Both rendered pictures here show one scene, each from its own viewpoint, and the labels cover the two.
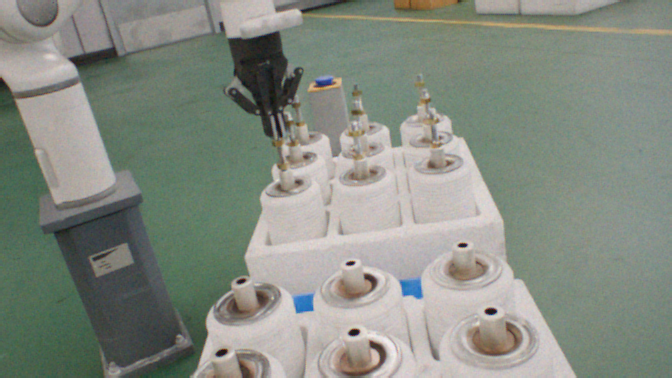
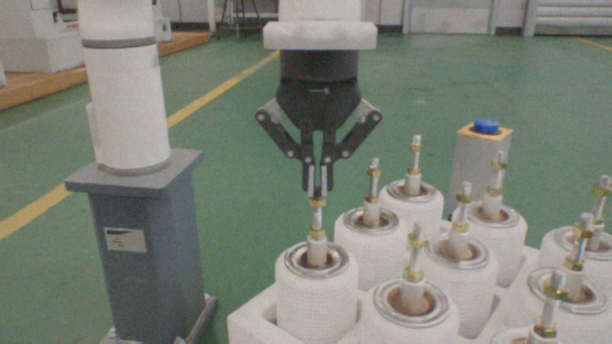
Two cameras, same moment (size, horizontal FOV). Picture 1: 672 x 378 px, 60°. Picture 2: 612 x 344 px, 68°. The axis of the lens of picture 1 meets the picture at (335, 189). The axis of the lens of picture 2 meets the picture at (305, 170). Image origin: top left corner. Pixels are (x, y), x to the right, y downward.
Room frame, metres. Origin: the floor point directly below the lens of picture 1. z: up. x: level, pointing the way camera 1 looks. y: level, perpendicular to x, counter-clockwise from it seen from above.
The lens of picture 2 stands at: (0.48, -0.15, 0.55)
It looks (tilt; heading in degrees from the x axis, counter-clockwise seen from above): 23 degrees down; 32
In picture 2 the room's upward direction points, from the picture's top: straight up
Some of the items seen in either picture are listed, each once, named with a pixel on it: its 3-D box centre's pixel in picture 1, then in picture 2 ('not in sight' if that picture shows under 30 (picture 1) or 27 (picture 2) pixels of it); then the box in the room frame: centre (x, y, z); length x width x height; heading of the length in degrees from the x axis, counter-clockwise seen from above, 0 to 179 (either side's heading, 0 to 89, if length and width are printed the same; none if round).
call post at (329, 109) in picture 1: (337, 152); (470, 213); (1.26, -0.02, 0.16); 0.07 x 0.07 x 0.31; 83
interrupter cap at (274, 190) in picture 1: (288, 187); (316, 259); (0.86, 0.07, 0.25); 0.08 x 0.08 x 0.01
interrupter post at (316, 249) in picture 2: (286, 179); (316, 249); (0.86, 0.07, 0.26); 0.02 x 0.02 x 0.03
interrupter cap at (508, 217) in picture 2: (363, 130); (490, 214); (1.08, -0.08, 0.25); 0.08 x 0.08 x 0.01
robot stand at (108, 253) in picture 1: (119, 276); (151, 251); (0.88, 0.38, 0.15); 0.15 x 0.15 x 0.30; 22
